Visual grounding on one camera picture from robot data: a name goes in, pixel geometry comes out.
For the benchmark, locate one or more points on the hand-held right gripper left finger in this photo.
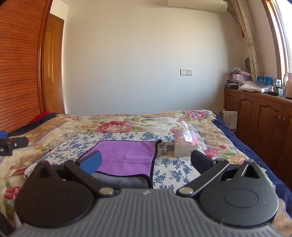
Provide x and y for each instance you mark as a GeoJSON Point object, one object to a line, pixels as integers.
{"type": "Point", "coordinates": [92, 163]}

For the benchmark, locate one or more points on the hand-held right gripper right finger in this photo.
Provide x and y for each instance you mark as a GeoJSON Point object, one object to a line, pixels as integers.
{"type": "Point", "coordinates": [200, 160]}

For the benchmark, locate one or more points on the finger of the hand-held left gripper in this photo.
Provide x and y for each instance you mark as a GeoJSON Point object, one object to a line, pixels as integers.
{"type": "Point", "coordinates": [2, 134]}
{"type": "Point", "coordinates": [19, 142]}

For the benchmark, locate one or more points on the purple towel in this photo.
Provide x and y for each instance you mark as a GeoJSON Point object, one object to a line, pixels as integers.
{"type": "Point", "coordinates": [127, 151]}

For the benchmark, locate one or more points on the pink tissue box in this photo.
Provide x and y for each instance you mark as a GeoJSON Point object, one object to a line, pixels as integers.
{"type": "Point", "coordinates": [184, 148]}

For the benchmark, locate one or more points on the blue floral white sheet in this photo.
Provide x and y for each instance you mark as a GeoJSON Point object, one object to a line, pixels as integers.
{"type": "Point", "coordinates": [168, 171]}

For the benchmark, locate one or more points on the red blanket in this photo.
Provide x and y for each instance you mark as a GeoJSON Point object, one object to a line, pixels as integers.
{"type": "Point", "coordinates": [42, 116]}

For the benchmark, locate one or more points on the floral bedspread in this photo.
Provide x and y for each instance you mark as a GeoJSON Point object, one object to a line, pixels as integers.
{"type": "Point", "coordinates": [114, 126]}

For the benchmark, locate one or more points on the white cardboard box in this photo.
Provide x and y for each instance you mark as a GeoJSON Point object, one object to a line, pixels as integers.
{"type": "Point", "coordinates": [230, 119]}

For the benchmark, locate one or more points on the slatted wooden wardrobe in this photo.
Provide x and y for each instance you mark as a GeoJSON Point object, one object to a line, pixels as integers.
{"type": "Point", "coordinates": [18, 68]}

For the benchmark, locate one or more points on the wooden cabinet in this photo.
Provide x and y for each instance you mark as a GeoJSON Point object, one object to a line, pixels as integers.
{"type": "Point", "coordinates": [262, 127]}

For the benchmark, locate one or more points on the wooden door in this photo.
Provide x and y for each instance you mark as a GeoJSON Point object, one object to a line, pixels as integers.
{"type": "Point", "coordinates": [53, 68]}

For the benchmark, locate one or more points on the stack of books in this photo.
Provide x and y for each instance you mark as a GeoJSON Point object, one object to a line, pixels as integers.
{"type": "Point", "coordinates": [231, 84]}

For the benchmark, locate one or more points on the clear plastic bag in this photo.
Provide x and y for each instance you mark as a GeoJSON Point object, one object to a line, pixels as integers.
{"type": "Point", "coordinates": [251, 86]}

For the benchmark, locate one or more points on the blue gift box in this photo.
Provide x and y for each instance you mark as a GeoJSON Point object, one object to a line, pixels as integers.
{"type": "Point", "coordinates": [264, 80]}

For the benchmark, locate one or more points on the dark fan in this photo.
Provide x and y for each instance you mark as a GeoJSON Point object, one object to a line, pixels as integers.
{"type": "Point", "coordinates": [247, 65]}

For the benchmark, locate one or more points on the pink thermos jug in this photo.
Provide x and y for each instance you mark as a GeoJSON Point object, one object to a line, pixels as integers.
{"type": "Point", "coordinates": [288, 87]}

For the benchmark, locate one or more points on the patterned beige curtain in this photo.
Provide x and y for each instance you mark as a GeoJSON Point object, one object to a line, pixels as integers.
{"type": "Point", "coordinates": [251, 45]}

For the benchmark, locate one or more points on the white air conditioner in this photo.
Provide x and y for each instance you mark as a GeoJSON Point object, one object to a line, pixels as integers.
{"type": "Point", "coordinates": [198, 5]}

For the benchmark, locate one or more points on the white wall socket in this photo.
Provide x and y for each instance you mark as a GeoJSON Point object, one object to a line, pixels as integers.
{"type": "Point", "coordinates": [189, 72]}

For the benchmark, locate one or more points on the white wall switch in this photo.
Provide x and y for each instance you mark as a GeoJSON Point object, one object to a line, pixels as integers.
{"type": "Point", "coordinates": [183, 72]}

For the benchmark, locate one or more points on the wooden window frame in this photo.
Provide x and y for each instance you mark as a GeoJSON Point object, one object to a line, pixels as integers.
{"type": "Point", "coordinates": [277, 38]}

